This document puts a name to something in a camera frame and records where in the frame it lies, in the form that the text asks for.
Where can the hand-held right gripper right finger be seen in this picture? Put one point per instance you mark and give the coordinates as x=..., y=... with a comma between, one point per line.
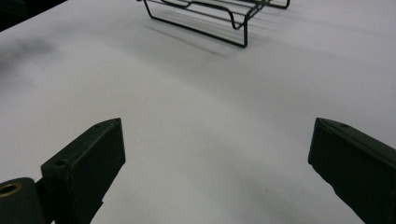
x=358, y=168

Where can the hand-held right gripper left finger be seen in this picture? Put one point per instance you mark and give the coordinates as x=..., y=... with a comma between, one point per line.
x=84, y=174

